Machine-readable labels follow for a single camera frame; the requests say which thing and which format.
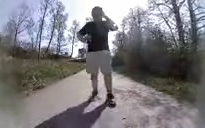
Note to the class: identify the row of bare trees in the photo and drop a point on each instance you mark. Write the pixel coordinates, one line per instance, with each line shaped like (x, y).
(40, 30)
(170, 36)

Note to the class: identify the dry grass bank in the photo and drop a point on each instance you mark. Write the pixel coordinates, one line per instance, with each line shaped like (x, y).
(166, 85)

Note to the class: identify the pale grey gravel path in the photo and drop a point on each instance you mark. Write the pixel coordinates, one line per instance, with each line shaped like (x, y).
(123, 106)

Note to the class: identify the grass verge with dry patches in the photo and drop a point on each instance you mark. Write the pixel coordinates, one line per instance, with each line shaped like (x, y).
(36, 73)

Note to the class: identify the person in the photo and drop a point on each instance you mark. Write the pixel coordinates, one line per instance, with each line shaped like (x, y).
(98, 46)

